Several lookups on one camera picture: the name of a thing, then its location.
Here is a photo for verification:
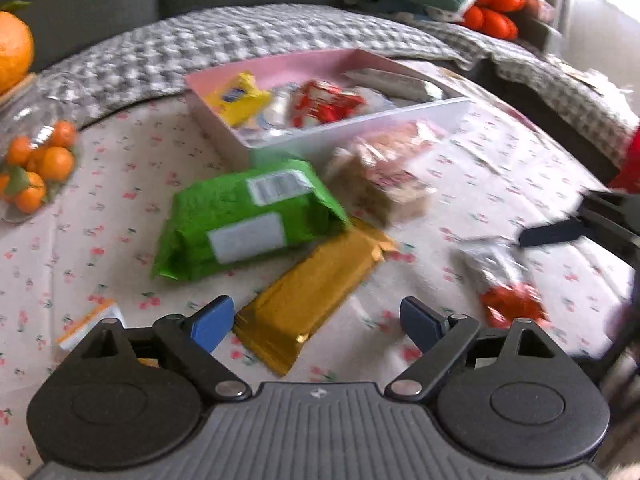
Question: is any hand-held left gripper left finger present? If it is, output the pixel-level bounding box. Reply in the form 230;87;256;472
75;296;253;403

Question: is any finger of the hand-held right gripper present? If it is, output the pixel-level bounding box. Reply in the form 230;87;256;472
519;190;640;263

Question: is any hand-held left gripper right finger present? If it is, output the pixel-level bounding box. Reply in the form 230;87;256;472
384;296;563;402

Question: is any orange and white snack packet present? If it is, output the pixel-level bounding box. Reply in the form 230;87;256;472
452;237;548;328

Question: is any gold snack packet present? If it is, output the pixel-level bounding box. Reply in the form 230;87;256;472
232;217;398;377

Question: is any long white snack packet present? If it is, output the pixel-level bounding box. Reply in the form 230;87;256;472
345;67;446;103

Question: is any clear bread packet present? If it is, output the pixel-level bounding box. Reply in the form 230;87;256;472
240;85;301;142

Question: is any yellow snack packet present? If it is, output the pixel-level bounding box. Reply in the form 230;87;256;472
205;71;271;127

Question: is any red snack packet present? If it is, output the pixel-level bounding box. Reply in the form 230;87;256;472
320;85;368;123
289;80;336;128

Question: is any pink cardboard box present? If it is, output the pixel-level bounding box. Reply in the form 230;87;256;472
185;49;473;171

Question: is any red cloth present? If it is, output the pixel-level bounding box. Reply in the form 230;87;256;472
607;127;640;193

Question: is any green snack packet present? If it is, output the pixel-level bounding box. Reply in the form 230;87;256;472
152;159;351;282

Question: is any small orange white packet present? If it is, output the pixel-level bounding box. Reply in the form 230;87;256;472
55;300;126;356

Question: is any cherry print tablecloth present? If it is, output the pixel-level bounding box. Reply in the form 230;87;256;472
0;60;636;480

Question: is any brown cookie packet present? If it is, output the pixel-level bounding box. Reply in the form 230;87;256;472
325;147;436;223

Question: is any pink nut bar packet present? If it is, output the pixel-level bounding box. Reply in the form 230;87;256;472
350;120;448;171

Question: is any orange plush toy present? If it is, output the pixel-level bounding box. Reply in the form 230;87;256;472
460;0;541;41

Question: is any pile of small oranges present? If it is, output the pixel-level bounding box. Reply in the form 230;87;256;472
0;120;78;215

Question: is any grey checked blanket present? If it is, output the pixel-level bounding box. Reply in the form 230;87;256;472
40;4;640;161

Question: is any large orange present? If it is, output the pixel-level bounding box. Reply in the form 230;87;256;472
0;2;35;96

